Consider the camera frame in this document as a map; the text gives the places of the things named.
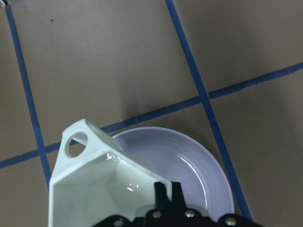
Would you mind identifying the white faceted ceramic cup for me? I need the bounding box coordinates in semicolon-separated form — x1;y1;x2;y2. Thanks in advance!
48;119;172;227

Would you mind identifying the lavender round plate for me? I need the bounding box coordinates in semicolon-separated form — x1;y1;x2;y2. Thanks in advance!
113;127;235;221

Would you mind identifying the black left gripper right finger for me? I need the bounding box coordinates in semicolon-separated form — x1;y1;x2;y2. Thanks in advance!
171;182;186;211

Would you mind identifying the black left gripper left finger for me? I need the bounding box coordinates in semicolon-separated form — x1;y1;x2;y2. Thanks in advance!
154;182;171;213

